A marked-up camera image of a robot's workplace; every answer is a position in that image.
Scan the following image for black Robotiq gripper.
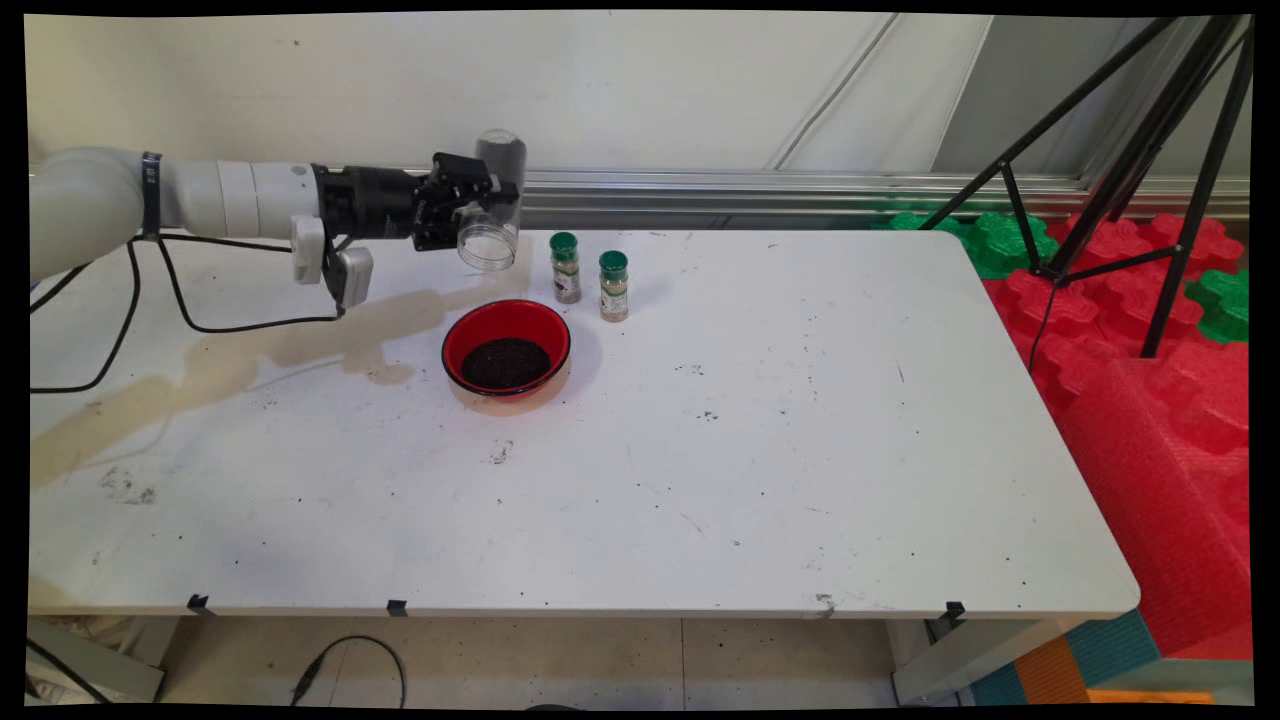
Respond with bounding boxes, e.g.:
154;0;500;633
316;152;522;251

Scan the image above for clear plastic jar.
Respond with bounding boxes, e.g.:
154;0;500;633
457;128;528;273

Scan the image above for black seeds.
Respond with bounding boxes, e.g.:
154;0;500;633
478;132;527;201
460;337;553;391

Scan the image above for red bowl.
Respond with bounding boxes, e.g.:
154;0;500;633
441;298;573;401

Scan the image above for green-capped spice bottle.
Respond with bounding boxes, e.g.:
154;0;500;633
598;250;631;323
549;232;583;305

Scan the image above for green foam block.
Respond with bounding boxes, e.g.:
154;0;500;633
1185;268;1251;346
875;210;1059;281

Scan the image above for black tripod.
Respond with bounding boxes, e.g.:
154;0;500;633
915;14;1256;361

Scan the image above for large red foam block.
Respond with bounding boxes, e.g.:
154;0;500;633
1055;345;1253;661

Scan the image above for teal orange foam mat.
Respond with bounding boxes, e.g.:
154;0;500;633
968;608;1253;707

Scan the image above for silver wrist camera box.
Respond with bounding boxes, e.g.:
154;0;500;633
290;213;375;309

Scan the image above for black camera cable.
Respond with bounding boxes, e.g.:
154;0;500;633
155;235;346;334

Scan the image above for black arm strap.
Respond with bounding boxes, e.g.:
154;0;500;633
140;152;164;241

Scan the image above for aluminium rail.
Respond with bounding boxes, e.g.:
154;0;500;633
28;163;1251;226

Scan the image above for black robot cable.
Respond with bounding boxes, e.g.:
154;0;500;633
28;235;143;393

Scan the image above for white wall conduit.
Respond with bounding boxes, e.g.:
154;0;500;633
768;14;903;173

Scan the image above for black floor cable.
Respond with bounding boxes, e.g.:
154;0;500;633
290;635;408;709

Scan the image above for thin black tripod cable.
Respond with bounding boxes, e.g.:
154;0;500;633
1028;282;1063;373

